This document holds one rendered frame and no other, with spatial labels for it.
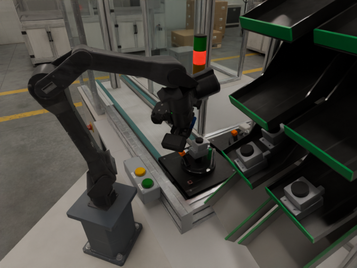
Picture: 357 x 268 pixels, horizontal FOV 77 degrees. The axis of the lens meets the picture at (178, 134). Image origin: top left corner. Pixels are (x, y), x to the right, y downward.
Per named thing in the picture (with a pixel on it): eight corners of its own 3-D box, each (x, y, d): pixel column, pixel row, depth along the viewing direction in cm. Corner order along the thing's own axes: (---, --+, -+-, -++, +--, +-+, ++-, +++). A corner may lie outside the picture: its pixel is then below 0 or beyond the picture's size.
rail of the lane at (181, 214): (181, 234, 78) (181, 215, 72) (107, 120, 141) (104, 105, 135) (194, 227, 80) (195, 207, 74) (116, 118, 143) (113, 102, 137)
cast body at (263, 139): (271, 157, 55) (267, 138, 51) (260, 147, 59) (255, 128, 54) (300, 138, 56) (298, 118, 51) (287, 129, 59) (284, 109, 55)
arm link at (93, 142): (19, 80, 39) (56, 68, 40) (27, 67, 45) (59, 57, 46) (99, 192, 59) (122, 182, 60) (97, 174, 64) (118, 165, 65)
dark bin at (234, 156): (252, 190, 52) (245, 172, 47) (223, 156, 62) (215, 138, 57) (353, 125, 53) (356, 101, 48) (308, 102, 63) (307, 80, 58)
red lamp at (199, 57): (197, 65, 88) (197, 52, 85) (190, 62, 91) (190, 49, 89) (207, 63, 90) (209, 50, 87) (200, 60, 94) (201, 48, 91)
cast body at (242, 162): (245, 179, 54) (238, 162, 50) (236, 167, 58) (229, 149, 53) (276, 161, 54) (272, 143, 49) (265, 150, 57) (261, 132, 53)
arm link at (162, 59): (34, 98, 41) (31, 36, 36) (40, 82, 47) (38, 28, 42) (179, 111, 53) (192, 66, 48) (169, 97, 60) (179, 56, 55)
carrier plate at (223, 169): (188, 200, 79) (188, 196, 78) (158, 161, 96) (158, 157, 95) (239, 175, 89) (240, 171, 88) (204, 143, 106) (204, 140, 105)
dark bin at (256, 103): (267, 132, 43) (261, 103, 38) (230, 103, 53) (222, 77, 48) (388, 55, 44) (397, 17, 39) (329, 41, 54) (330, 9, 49)
